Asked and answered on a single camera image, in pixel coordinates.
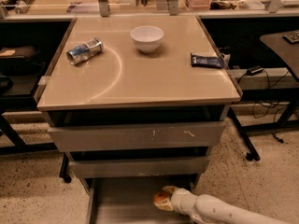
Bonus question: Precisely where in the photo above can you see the dark blue snack wrapper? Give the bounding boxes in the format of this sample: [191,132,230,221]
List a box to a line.
[191,54,224,69]

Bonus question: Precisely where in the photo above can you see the grey drawer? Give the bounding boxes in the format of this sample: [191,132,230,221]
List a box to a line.
[48,121,224,152]
[69,157,209,178]

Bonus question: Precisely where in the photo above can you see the middle grey drawer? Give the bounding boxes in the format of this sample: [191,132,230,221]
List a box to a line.
[69,157,209,178]

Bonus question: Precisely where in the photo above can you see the black power adapter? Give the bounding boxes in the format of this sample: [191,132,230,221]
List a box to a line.
[246,65,263,76]

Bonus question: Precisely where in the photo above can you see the crushed soda can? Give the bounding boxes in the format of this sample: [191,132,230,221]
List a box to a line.
[66,37,104,65]

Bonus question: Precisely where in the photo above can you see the white bowl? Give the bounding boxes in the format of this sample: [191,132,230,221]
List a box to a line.
[130,25,164,53]

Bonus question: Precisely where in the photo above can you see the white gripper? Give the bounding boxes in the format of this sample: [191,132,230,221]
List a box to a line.
[154,186,198,217]

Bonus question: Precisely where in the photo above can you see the top grey drawer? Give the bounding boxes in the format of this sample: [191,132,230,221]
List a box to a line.
[48,121,224,152]

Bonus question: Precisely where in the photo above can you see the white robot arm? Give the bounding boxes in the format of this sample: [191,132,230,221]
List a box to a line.
[153,186,289,224]

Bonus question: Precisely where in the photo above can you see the black side table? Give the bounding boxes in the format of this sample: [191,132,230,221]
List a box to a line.
[260,31,299,81]

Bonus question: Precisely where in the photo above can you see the open bottom drawer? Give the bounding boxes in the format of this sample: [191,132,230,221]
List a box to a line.
[86,175,194,224]

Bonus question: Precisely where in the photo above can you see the grey drawer cabinet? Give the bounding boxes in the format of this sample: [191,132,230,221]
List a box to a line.
[33,14,243,224]

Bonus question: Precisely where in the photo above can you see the black remote keypad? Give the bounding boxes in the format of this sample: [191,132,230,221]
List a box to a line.
[282,31,299,44]

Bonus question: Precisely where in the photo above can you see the orange fruit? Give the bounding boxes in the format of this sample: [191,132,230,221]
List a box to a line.
[154,191,170,203]

